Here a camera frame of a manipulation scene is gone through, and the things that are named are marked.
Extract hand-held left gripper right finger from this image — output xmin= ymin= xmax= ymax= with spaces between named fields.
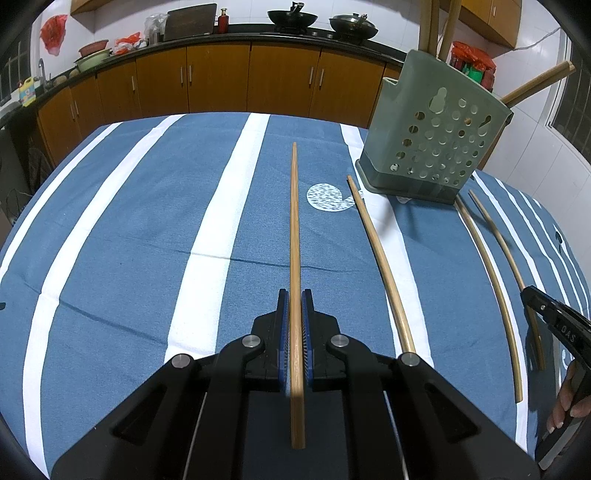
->
xmin=302 ymin=288 xmax=541 ymax=480

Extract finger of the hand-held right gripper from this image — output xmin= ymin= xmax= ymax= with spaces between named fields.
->
xmin=520 ymin=285 xmax=562 ymax=325

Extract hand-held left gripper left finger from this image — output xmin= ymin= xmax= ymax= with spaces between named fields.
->
xmin=51 ymin=288 xmax=291 ymax=480

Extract green perforated utensil holder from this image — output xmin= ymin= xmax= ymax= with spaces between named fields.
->
xmin=355 ymin=48 xmax=514 ymax=205

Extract person's right hand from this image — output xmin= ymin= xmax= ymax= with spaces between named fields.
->
xmin=547 ymin=364 xmax=579 ymax=433

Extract barred window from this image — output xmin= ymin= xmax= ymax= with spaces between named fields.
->
xmin=0 ymin=41 xmax=24 ymax=99
xmin=547 ymin=41 xmax=591 ymax=158

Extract red plastic bag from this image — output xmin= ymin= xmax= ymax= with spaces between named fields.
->
xmin=114 ymin=32 xmax=141 ymax=56
xmin=451 ymin=41 xmax=497 ymax=70
xmin=40 ymin=15 xmax=68 ymax=56

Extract wooden base cabinets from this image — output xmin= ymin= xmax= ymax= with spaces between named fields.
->
xmin=37 ymin=39 xmax=402 ymax=167

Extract round dark woven tray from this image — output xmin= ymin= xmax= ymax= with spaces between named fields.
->
xmin=25 ymin=147 xmax=52 ymax=195

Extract black kitchen countertop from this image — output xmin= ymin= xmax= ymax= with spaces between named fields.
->
xmin=0 ymin=23 xmax=407 ymax=125

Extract gas stove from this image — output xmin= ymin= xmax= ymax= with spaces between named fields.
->
xmin=272 ymin=27 xmax=370 ymax=43

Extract black wok with lid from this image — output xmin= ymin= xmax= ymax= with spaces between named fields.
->
xmin=329 ymin=13 xmax=379 ymax=44

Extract dark wooden cutting board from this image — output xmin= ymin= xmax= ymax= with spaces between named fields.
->
xmin=164 ymin=4 xmax=218 ymax=41

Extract clear plastic bag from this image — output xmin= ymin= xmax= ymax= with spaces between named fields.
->
xmin=144 ymin=13 xmax=168 ymax=44

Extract yellow detergent bottle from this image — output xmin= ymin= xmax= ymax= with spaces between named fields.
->
xmin=17 ymin=76 xmax=38 ymax=108

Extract grey power cable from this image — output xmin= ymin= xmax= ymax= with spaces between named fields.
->
xmin=512 ymin=27 xmax=561 ymax=54

